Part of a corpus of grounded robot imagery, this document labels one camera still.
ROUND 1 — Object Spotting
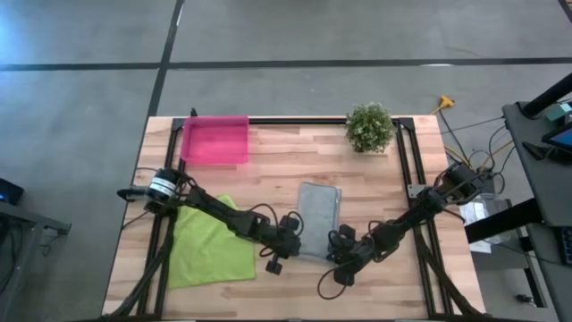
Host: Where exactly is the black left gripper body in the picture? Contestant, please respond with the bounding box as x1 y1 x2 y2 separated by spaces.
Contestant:
267 213 303 261

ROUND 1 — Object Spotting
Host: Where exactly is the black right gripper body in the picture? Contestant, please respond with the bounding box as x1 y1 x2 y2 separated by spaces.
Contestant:
328 224 374 267

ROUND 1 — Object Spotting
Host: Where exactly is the grey microfiber towel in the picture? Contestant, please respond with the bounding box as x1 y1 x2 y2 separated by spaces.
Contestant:
296 181 343 262

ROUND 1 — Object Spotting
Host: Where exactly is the green microfiber towel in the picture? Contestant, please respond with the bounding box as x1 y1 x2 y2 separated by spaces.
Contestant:
167 193 258 291

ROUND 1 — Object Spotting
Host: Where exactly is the pink plastic basket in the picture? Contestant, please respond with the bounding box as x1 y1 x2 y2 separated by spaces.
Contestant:
179 114 250 166

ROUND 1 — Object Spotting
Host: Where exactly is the potted green plant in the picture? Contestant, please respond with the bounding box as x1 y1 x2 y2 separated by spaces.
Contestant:
344 101 397 155

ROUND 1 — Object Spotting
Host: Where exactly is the clear plastic bag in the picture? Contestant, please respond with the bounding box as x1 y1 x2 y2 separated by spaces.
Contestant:
458 191 514 255

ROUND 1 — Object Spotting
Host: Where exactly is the grey power strip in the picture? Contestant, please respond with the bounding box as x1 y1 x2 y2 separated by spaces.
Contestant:
474 165 498 190

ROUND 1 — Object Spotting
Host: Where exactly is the black desk leg beam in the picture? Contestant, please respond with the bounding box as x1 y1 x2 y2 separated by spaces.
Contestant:
463 198 544 245

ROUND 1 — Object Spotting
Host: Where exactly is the yellow power plug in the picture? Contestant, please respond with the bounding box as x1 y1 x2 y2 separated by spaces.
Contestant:
430 94 457 115

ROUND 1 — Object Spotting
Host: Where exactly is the grey side desk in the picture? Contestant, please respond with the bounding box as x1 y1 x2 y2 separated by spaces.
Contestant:
501 100 572 229

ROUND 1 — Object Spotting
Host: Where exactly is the dark keyboard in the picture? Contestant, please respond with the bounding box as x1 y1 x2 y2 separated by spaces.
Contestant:
555 225 572 267

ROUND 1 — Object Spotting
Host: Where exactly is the tablet with blue screen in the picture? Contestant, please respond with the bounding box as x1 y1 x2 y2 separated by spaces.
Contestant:
541 120 572 152

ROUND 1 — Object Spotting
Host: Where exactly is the black pole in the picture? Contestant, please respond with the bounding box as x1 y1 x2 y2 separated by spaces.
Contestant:
521 72 572 119

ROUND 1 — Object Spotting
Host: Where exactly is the teal box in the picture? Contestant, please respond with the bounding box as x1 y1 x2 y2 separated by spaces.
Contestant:
544 101 572 123

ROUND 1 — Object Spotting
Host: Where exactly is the dark side stand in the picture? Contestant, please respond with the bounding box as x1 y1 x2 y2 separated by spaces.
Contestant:
0 200 72 314

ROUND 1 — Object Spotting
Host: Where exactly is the black device with blue light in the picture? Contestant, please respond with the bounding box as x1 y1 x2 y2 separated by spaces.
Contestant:
0 177 25 207

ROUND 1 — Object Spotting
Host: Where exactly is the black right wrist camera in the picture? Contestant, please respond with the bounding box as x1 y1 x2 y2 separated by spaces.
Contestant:
332 266 358 288

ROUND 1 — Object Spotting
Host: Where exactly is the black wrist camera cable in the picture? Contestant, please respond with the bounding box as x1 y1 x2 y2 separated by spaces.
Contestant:
315 263 355 301

